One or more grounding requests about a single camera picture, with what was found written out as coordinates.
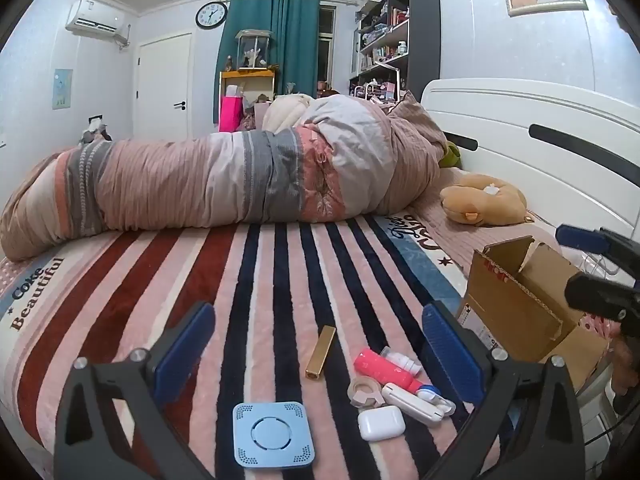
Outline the brown cardboard box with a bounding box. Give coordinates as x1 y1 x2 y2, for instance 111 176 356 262
457 235 623 393

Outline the window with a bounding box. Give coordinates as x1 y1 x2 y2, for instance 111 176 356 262
317 5 337 96

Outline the teal curtain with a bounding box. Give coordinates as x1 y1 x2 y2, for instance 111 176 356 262
215 0 321 126

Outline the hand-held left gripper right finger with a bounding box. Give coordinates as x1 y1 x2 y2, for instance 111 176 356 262
421 301 586 480

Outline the pink tube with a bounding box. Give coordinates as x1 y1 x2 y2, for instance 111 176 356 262
354 347 426 395

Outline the white air conditioner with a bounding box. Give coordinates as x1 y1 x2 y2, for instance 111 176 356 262
65 0 132 51

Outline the light blue wall poster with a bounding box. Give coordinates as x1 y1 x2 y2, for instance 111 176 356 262
52 68 74 110

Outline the green plush toy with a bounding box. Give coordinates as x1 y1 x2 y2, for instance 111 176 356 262
439 141 463 168

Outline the grey bag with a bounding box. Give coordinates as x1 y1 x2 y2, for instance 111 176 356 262
79 119 113 145

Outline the glass display case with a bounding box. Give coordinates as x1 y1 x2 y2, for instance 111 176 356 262
235 30 273 70

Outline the white bed headboard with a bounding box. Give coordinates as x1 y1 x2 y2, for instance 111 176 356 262
420 78 640 281

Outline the white door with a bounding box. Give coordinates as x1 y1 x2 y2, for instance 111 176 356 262
136 33 194 141

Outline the striped printed blanket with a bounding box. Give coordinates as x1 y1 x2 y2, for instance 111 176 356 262
0 212 501 480

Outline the small white bottle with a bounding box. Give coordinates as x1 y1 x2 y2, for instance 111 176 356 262
380 346 423 376

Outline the light blue square device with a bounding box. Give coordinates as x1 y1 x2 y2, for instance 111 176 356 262
232 401 316 470

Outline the round wall clock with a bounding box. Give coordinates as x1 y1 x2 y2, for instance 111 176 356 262
195 1 229 29

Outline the yellow shelf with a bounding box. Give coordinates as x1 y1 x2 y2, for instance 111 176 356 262
219 69 277 126

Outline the pink paper bag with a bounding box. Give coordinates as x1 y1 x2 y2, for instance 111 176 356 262
218 95 244 132

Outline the beige tape roll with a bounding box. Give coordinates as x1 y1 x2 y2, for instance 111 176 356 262
348 376 387 408

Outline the pink dotted slipper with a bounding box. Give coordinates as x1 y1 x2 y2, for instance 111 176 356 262
584 311 622 342

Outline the brown plush toy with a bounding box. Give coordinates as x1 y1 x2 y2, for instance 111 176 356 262
440 174 535 226

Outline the white cable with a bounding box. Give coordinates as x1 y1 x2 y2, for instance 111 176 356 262
579 254 617 277

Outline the rolled pink grey duvet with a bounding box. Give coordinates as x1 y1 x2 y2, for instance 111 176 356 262
0 94 448 262

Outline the white earbuds case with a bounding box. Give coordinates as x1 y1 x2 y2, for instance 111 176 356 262
357 405 407 442

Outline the white metal rack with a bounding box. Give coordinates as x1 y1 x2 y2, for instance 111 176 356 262
350 60 401 106

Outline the black bookshelf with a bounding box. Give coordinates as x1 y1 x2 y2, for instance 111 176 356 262
348 0 441 103

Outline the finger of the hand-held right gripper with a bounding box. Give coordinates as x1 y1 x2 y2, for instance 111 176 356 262
565 271 640 322
556 224 640 273

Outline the gold rectangular bar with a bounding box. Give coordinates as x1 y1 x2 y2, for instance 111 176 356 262
306 325 337 380

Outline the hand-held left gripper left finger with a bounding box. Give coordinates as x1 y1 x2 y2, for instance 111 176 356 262
54 301 217 480

